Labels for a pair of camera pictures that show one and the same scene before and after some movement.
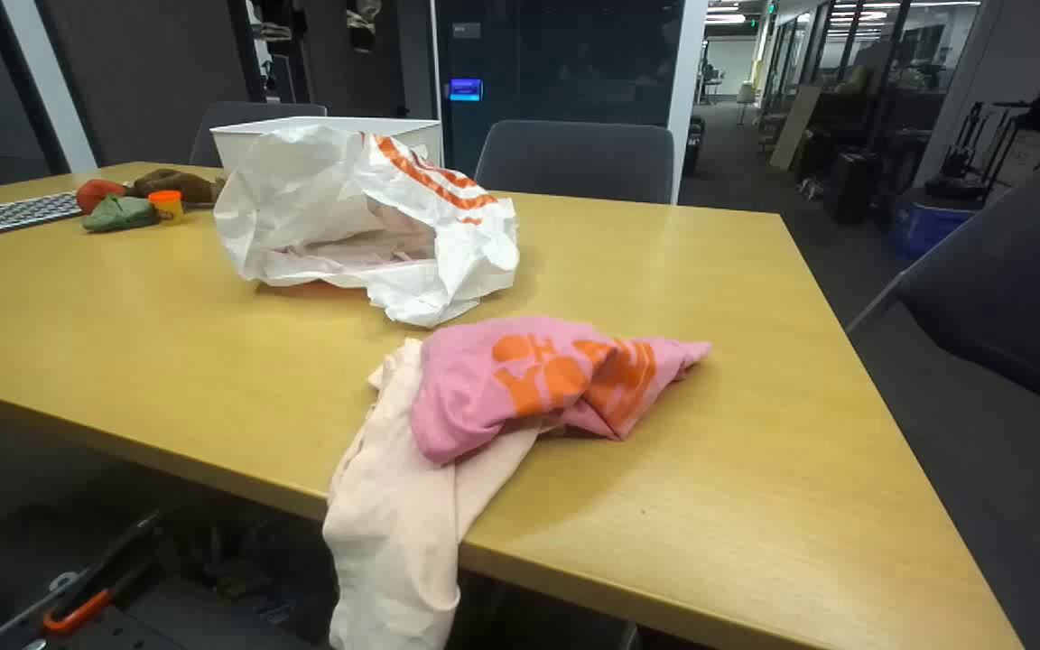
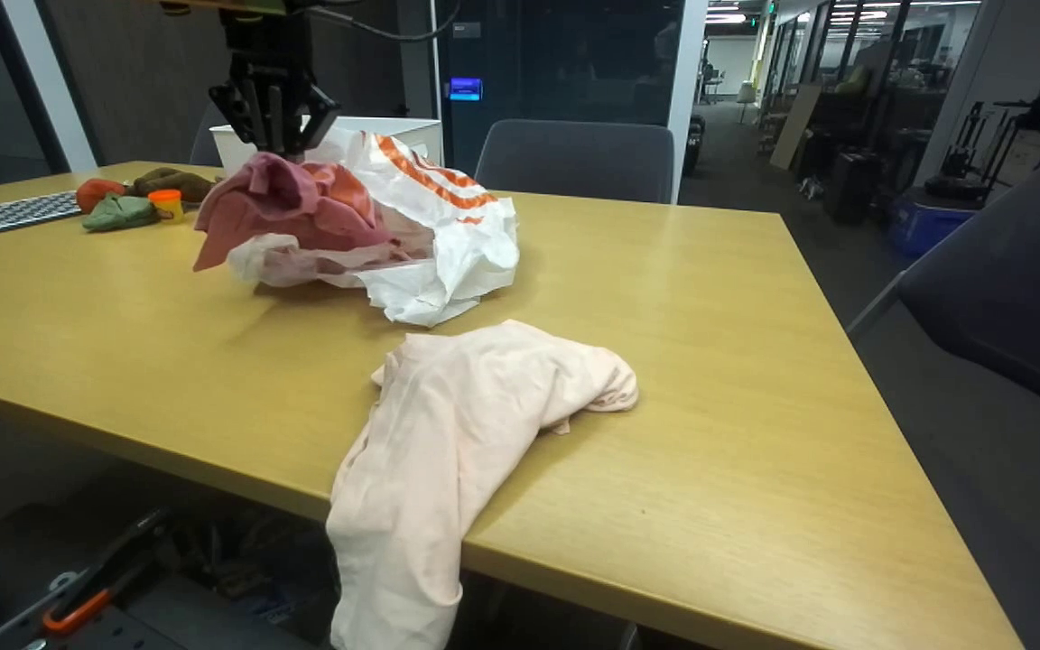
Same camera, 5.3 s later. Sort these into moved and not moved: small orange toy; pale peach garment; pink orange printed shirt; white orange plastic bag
Moved: pink orange printed shirt
Not moved: small orange toy; pale peach garment; white orange plastic bag
